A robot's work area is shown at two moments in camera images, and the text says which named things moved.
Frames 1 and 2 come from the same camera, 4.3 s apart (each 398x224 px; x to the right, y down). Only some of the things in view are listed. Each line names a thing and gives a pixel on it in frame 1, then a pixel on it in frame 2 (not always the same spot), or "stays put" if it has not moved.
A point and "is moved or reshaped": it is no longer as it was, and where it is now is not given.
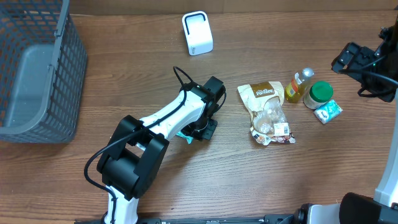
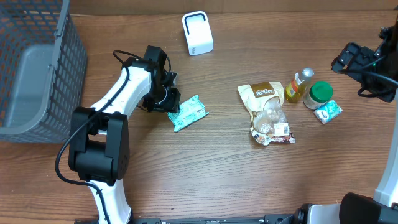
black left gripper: (204, 132) to (170, 104)
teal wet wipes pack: (189, 139) is moved or reshaped
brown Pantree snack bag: (265, 102) stays put
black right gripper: (354, 59) stays put
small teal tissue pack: (328, 111) stays put
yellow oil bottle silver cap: (295, 91) stays put
